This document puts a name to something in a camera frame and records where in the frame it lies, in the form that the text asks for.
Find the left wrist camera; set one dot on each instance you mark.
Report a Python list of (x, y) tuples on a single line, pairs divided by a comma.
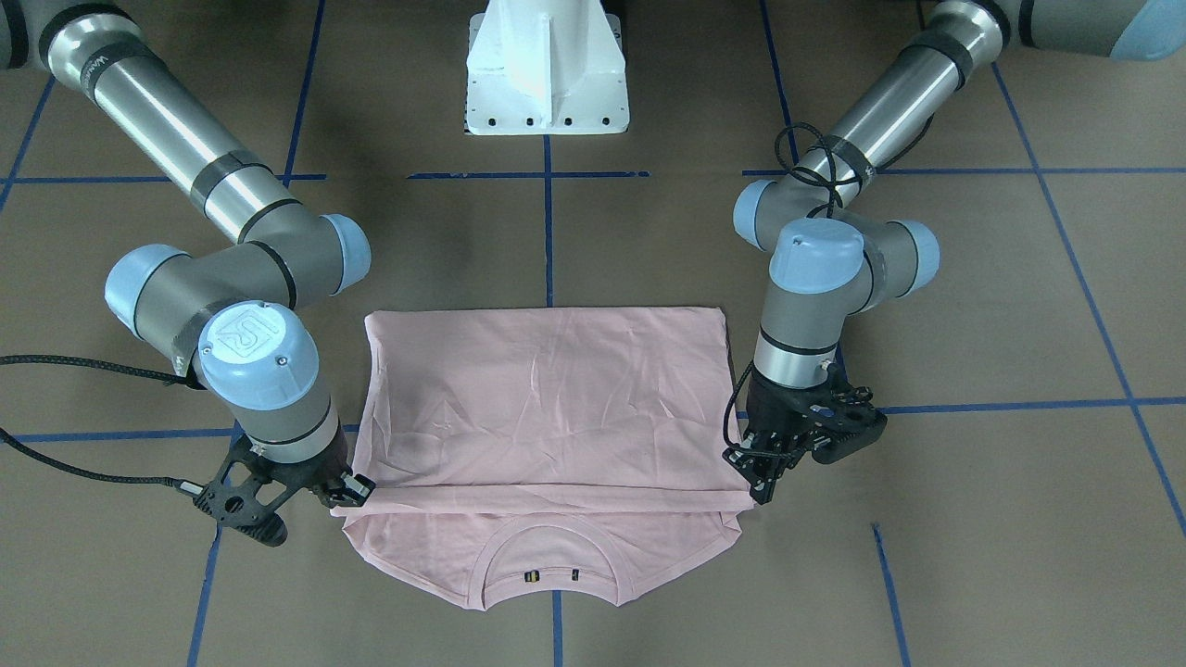
[(854, 424)]

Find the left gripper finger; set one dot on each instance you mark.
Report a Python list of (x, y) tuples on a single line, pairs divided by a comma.
[(762, 480)]

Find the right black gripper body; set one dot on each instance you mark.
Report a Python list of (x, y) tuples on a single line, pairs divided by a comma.
[(313, 471)]

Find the pink Snoopy t-shirt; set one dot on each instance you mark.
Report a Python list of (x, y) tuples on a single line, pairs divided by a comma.
[(523, 450)]

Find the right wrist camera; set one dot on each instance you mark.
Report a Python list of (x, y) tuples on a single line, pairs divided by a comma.
[(231, 499)]

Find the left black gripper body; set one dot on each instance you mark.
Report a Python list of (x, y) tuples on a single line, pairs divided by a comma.
[(767, 409)]

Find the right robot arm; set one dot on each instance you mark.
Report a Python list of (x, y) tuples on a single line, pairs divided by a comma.
[(226, 322)]

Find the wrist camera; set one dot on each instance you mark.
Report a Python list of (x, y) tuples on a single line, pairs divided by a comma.
[(854, 424), (231, 499)]

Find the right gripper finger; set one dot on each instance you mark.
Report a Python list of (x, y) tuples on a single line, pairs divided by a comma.
[(348, 490)]

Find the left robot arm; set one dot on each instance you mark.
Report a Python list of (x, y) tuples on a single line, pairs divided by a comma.
[(1039, 378)]

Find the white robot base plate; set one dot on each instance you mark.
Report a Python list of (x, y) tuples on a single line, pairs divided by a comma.
[(547, 68)]

